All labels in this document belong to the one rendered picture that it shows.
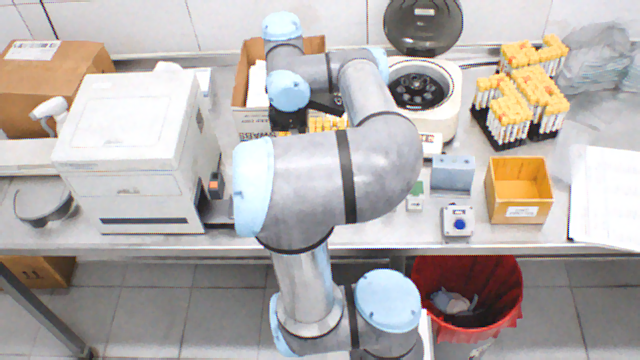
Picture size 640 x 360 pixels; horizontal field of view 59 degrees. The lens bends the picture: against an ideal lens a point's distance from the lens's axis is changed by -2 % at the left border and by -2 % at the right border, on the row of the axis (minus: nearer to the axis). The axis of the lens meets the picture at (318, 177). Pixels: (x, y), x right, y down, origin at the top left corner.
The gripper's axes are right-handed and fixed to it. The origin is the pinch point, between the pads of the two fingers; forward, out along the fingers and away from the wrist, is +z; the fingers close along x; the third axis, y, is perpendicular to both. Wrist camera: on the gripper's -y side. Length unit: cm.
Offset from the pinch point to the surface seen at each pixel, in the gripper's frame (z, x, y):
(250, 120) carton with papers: 8.2, -16.4, 16.9
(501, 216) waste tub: 14.2, 11.2, -45.1
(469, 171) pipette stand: 8.8, 1.7, -38.1
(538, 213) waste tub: 13, 11, -53
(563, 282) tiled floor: 105, -19, -90
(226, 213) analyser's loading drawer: 13.7, 9.6, 20.9
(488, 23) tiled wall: 6, -51, -50
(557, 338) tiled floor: 105, 4, -83
